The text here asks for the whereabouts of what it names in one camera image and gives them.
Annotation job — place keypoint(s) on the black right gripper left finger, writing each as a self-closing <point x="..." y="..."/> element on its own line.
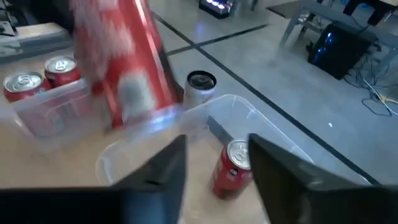
<point x="149" y="199"/>

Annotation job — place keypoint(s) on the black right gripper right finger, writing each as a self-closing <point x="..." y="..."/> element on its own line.
<point x="295" y="193"/>

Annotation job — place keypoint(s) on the red cola can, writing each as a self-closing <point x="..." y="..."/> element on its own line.
<point x="231" y="174"/>
<point x="124" y="62"/>

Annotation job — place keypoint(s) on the clear plastic bin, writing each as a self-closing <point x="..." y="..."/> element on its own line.
<point x="248" y="115"/>
<point x="46" y="118"/>

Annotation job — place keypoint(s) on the white can black top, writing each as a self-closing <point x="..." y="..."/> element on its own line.
<point x="199" y="90"/>

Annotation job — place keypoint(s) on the red can blue label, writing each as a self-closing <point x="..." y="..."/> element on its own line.
<point x="60" y="70"/>
<point x="23" y="85"/>

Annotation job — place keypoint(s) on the black computer tower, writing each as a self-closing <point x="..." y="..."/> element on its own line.
<point x="337" y="51"/>

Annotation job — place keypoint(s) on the black device with lights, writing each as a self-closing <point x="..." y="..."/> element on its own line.
<point x="217" y="7"/>

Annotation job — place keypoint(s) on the grey desk frame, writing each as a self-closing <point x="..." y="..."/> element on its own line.
<point x="292" y="25"/>

